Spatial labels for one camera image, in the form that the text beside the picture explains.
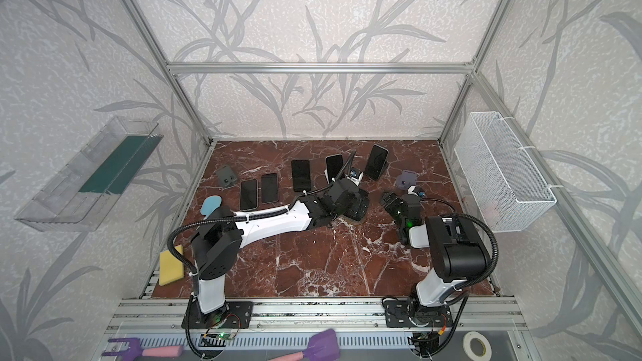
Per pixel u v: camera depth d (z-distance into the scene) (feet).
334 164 3.17
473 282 1.54
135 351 2.27
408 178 3.27
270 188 3.32
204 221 1.48
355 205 2.51
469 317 2.41
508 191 1.99
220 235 1.74
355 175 2.44
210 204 3.17
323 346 2.24
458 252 1.54
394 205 2.84
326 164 3.16
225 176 3.36
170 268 2.70
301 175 3.16
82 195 2.11
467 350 2.23
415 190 2.89
